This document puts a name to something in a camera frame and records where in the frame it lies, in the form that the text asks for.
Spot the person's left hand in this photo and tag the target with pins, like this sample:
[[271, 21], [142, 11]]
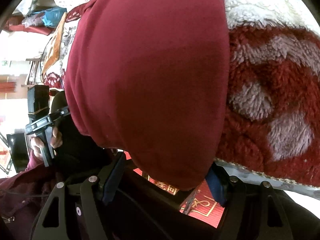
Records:
[[37, 144]]

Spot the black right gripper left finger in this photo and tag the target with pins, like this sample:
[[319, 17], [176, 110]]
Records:
[[79, 211]]

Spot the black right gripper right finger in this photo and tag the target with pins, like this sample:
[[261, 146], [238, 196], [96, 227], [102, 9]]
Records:
[[251, 211]]

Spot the orange white plush blanket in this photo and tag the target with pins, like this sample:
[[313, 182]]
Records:
[[54, 45]]

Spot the red white floral plush blanket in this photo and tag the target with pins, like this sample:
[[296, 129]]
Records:
[[271, 124]]

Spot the blue plastic bag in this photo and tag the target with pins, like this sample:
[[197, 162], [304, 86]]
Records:
[[52, 17]]

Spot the maroon sleeve forearm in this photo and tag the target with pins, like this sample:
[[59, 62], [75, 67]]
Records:
[[24, 195]]

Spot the dark red knit garment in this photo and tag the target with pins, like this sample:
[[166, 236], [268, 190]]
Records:
[[150, 77]]

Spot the red gold floor mat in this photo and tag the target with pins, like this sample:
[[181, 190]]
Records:
[[197, 203]]

